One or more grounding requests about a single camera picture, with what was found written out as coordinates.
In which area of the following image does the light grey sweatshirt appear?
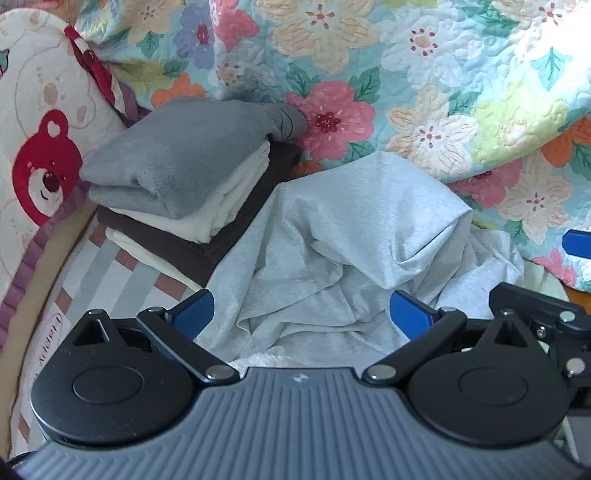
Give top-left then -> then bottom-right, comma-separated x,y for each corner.
210,151 -> 525,370

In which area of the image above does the dark brown folded garment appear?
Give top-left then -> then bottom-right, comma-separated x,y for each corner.
97,143 -> 303,287

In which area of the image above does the grey folded garment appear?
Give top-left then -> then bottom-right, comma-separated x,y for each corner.
79,96 -> 309,220

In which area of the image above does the light green cloth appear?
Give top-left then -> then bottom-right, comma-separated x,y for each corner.
517,258 -> 573,301

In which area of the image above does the tan mattress edge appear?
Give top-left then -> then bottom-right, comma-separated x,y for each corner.
0,198 -> 100,462

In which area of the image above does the white folded garment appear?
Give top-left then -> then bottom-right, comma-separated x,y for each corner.
105,228 -> 204,289
111,141 -> 273,244

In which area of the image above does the red striped cloth trim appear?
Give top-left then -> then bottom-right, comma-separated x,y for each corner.
64,25 -> 126,125

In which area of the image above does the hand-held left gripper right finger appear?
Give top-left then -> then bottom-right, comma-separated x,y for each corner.
362,291 -> 532,385

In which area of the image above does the pink grey plaid bed sheet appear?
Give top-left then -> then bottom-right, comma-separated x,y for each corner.
9,212 -> 208,462

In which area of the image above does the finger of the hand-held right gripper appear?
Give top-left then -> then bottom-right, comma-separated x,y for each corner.
488,281 -> 591,409
562,228 -> 591,260

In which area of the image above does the floral quilt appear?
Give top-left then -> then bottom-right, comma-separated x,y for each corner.
74,0 -> 591,289

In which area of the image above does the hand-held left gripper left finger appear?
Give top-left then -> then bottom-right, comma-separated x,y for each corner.
69,290 -> 241,385

